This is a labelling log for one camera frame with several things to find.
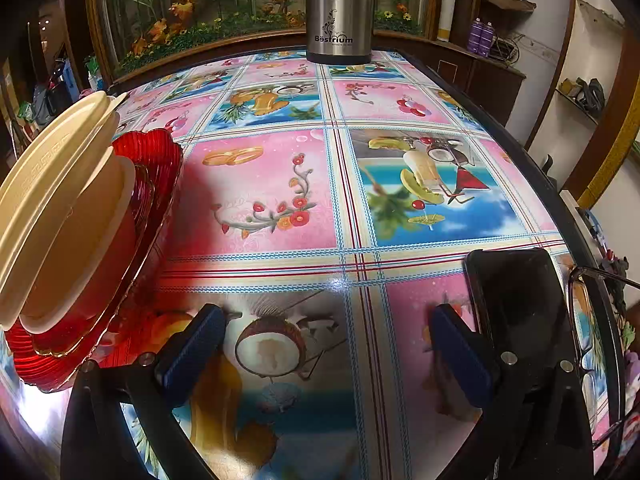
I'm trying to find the red scalloped plate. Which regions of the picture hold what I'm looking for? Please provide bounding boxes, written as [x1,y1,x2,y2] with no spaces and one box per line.
[4,128,183,392]

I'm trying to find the large beige bowl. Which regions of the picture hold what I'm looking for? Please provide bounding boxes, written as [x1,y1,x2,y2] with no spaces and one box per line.
[1,91,124,330]

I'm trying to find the purple bottles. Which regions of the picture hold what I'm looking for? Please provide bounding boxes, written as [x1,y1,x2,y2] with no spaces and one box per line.
[466,18,496,58]

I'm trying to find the small beige bowl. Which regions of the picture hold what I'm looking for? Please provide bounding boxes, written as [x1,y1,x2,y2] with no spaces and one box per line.
[20,148,136,334]

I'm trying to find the colourful patterned tablecloth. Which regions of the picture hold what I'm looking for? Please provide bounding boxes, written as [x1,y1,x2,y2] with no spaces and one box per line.
[0,48,622,480]

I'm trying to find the black smartphone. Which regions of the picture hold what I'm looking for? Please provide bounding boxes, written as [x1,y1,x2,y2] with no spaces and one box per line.
[463,248,576,372]

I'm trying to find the steel thermos flask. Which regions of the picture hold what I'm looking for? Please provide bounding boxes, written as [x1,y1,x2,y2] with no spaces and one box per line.
[306,0,375,65]

